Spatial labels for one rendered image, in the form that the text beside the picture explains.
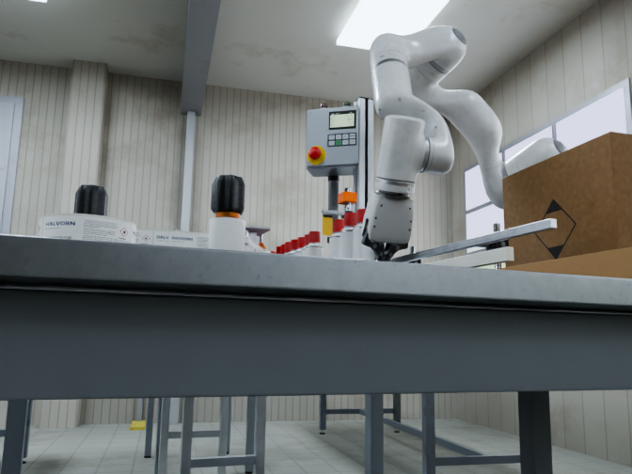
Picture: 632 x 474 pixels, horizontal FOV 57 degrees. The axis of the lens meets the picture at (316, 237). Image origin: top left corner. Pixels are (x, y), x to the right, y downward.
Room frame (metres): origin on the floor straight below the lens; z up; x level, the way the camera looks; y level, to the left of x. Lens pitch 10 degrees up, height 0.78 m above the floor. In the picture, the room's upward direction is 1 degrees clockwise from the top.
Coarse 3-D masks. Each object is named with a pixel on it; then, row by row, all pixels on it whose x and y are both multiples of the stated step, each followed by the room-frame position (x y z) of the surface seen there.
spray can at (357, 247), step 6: (360, 210) 1.34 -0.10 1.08; (360, 216) 1.34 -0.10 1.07; (360, 222) 1.34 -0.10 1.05; (354, 228) 1.34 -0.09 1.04; (360, 228) 1.33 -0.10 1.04; (354, 234) 1.34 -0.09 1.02; (360, 234) 1.33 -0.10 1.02; (354, 240) 1.34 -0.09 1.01; (360, 240) 1.33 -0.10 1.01; (354, 246) 1.34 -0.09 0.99; (360, 246) 1.33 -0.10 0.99; (354, 252) 1.34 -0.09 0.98; (360, 252) 1.33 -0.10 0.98; (354, 258) 1.34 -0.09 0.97; (360, 258) 1.33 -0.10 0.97
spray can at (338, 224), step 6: (336, 222) 1.47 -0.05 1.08; (342, 222) 1.47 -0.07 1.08; (336, 228) 1.47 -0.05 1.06; (342, 228) 1.47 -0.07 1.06; (336, 234) 1.46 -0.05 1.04; (330, 240) 1.47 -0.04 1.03; (336, 240) 1.46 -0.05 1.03; (330, 246) 1.47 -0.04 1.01; (336, 246) 1.46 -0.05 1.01; (330, 252) 1.47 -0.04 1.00; (336, 252) 1.46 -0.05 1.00
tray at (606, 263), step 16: (576, 256) 0.58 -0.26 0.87; (592, 256) 0.56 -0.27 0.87; (608, 256) 0.54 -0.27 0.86; (624, 256) 0.53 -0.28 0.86; (544, 272) 0.62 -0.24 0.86; (560, 272) 0.60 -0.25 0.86; (576, 272) 0.58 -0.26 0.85; (592, 272) 0.56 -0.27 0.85; (608, 272) 0.54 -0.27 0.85; (624, 272) 0.53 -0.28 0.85
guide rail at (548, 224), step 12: (516, 228) 0.90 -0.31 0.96; (528, 228) 0.88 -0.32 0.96; (540, 228) 0.85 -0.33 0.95; (552, 228) 0.84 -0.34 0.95; (468, 240) 1.02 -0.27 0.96; (480, 240) 0.99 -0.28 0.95; (492, 240) 0.96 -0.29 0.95; (420, 252) 1.17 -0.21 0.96; (432, 252) 1.13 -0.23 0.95; (444, 252) 1.09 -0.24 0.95
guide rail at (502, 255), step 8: (504, 248) 0.81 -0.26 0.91; (512, 248) 0.81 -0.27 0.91; (464, 256) 0.90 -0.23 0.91; (472, 256) 0.88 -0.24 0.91; (480, 256) 0.86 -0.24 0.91; (488, 256) 0.84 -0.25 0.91; (496, 256) 0.83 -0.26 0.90; (504, 256) 0.81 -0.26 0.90; (512, 256) 0.81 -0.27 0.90; (440, 264) 0.96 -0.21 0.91; (448, 264) 0.94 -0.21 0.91; (456, 264) 0.92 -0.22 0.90; (464, 264) 0.90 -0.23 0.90; (472, 264) 0.88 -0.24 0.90; (480, 264) 0.86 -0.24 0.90; (488, 264) 0.85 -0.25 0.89
